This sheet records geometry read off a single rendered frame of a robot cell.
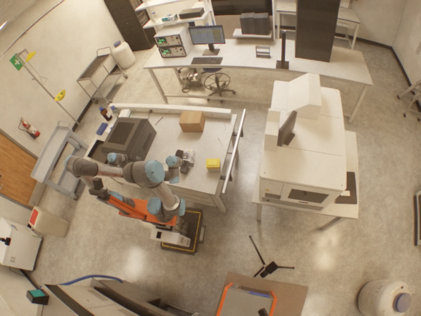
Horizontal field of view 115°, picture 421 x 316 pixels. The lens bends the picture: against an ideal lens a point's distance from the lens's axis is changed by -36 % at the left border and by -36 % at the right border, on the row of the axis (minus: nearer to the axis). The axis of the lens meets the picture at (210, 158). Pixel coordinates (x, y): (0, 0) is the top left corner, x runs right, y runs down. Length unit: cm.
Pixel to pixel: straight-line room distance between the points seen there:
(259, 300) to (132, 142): 173
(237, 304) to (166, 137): 174
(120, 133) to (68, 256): 248
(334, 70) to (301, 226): 205
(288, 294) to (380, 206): 187
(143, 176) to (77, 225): 293
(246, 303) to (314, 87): 155
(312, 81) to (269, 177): 77
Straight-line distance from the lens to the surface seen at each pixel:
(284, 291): 195
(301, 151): 139
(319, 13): 276
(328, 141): 149
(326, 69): 297
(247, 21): 310
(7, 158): 454
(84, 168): 139
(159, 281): 289
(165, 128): 238
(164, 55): 350
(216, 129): 217
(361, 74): 315
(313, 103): 146
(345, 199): 194
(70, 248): 393
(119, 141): 216
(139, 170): 107
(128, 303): 227
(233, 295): 151
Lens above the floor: 262
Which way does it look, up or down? 59 degrees down
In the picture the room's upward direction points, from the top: 23 degrees counter-clockwise
